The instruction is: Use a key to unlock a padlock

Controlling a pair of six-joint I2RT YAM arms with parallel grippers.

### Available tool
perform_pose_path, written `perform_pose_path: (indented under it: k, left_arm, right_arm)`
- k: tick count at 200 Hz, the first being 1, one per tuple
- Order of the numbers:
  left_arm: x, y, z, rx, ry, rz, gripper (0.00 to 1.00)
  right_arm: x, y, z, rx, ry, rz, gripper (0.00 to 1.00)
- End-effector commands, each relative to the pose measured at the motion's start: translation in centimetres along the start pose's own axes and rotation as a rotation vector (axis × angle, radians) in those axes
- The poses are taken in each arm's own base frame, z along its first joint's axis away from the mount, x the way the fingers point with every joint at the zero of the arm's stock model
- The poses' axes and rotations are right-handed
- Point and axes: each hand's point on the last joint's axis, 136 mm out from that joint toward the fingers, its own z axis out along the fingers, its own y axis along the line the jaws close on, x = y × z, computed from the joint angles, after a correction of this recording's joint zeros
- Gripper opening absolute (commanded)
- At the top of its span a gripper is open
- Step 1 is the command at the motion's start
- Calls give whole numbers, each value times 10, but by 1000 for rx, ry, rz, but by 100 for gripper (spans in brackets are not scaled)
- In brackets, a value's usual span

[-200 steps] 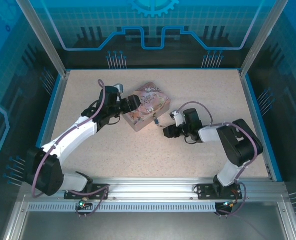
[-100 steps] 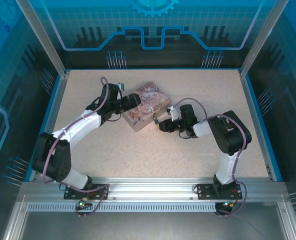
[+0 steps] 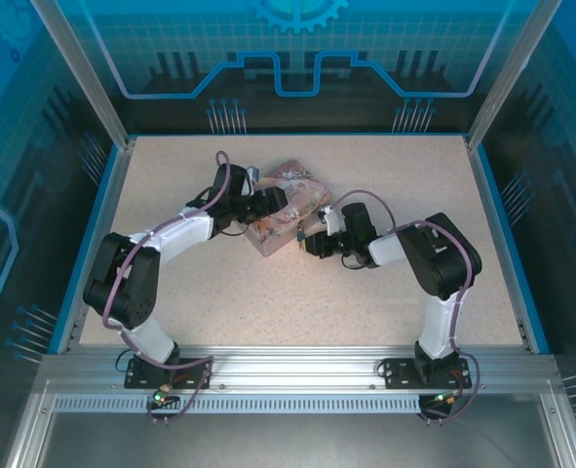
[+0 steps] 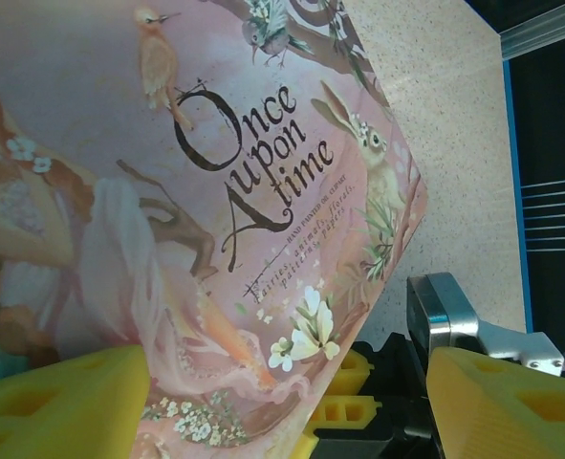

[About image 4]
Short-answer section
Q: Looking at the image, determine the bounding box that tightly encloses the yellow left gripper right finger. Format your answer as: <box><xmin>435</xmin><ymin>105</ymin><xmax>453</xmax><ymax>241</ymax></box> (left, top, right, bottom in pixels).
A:
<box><xmin>426</xmin><ymin>346</ymin><xmax>565</xmax><ymax>459</ymax></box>

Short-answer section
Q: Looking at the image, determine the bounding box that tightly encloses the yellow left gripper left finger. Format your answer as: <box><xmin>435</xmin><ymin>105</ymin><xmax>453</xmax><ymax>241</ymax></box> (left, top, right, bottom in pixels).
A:
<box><xmin>0</xmin><ymin>343</ymin><xmax>150</xmax><ymax>459</ymax></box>

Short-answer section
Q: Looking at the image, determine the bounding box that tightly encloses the pink illustrated tin box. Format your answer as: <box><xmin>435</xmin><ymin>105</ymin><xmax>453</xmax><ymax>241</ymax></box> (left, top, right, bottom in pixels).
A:
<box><xmin>0</xmin><ymin>0</ymin><xmax>430</xmax><ymax>459</ymax></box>

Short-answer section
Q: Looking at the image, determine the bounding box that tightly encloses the aluminium frame post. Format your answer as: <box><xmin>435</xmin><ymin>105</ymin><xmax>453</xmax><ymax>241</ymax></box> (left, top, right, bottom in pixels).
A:
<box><xmin>499</xmin><ymin>9</ymin><xmax>565</xmax><ymax>61</ymax></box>

